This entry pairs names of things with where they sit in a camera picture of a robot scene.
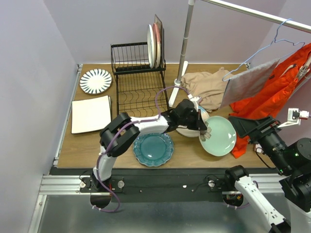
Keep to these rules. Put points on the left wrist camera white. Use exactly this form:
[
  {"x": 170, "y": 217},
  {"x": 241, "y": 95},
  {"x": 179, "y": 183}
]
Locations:
[{"x": 195, "y": 99}]

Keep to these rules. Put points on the black wire dish rack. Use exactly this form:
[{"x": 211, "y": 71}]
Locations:
[{"x": 136, "y": 83}]

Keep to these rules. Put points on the silver clothes rack stand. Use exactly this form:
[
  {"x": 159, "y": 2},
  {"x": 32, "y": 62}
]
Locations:
[{"x": 255, "y": 13}]

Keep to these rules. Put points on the aluminium rail frame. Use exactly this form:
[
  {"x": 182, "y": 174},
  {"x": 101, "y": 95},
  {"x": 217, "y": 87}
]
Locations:
[{"x": 63, "y": 208}]

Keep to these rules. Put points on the beige cloth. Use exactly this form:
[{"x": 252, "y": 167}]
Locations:
[{"x": 210, "y": 87}]

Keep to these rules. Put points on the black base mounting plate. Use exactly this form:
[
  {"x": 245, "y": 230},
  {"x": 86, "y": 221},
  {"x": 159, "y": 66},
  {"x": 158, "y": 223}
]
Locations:
[{"x": 170, "y": 184}]

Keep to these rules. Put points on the teal scalloped plate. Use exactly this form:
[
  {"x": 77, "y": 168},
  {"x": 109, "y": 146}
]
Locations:
[{"x": 154, "y": 149}]

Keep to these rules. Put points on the mint green plate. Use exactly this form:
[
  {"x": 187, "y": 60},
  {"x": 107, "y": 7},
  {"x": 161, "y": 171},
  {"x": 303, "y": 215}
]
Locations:
[{"x": 220, "y": 137}]

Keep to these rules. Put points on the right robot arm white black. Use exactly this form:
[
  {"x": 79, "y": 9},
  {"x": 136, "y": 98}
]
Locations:
[{"x": 293, "y": 162}]

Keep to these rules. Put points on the pink plate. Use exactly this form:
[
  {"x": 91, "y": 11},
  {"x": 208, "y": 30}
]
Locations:
[{"x": 157, "y": 37}]

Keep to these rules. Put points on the orange garment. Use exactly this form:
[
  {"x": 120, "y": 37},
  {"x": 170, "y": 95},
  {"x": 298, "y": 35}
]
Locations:
[{"x": 276, "y": 91}]

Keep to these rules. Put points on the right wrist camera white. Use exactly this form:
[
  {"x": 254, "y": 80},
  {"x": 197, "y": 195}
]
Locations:
[{"x": 294, "y": 117}]

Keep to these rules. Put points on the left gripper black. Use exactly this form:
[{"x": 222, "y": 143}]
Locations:
[{"x": 198, "y": 124}]

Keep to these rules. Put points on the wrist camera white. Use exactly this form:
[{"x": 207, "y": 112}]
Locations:
[
  {"x": 195, "y": 99},
  {"x": 294, "y": 117}
]

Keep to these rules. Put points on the beige plate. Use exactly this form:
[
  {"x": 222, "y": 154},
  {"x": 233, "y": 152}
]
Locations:
[{"x": 192, "y": 133}]

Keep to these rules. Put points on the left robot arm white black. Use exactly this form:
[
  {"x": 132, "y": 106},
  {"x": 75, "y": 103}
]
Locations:
[{"x": 121, "y": 132}]

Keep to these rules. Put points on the white blue striped plate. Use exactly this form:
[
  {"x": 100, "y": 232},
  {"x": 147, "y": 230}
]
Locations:
[{"x": 95, "y": 81}]

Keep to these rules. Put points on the grey cloth on hanger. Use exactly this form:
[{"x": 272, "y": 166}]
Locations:
[{"x": 248, "y": 83}]

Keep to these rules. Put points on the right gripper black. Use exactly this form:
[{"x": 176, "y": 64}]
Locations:
[{"x": 255, "y": 129}]

